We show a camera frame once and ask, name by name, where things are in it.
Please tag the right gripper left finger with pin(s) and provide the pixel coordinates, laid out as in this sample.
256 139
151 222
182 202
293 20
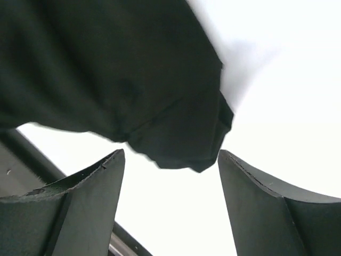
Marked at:
73 216

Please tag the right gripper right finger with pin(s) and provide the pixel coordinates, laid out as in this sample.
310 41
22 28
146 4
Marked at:
269 216

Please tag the black t-shirt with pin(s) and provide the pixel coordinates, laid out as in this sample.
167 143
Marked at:
140 72

